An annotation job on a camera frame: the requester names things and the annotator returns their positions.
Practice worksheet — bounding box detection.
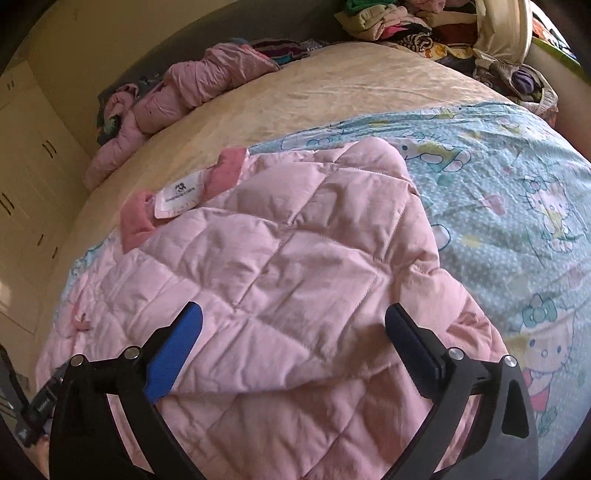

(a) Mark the light pink quilted jacket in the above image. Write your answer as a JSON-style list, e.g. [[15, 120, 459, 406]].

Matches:
[[36, 137, 507, 479]]

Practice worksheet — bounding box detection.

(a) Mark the pile of assorted clothes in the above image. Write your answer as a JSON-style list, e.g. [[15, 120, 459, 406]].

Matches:
[[335, 1, 558, 124]]

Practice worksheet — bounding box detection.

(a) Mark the blue cartoon cat quilt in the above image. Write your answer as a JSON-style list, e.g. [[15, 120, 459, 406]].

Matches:
[[54, 103, 590, 473]]

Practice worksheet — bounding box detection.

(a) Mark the cream wardrobe with drawers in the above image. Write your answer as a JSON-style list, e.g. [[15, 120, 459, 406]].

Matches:
[[0, 59, 93, 370]]

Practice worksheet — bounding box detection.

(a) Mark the crumpled pink puffer coat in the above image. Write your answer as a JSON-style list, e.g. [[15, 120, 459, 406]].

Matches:
[[82, 43, 280, 191]]

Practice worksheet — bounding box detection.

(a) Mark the beige bed cover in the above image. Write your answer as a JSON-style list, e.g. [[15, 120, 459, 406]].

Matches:
[[31, 42, 503, 361]]

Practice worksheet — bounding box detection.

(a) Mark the cream curtain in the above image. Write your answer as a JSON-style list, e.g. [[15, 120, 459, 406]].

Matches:
[[473, 0, 533, 64]]

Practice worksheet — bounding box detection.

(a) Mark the grey upholstered headboard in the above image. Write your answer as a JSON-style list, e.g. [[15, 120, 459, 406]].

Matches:
[[96, 0, 346, 126]]

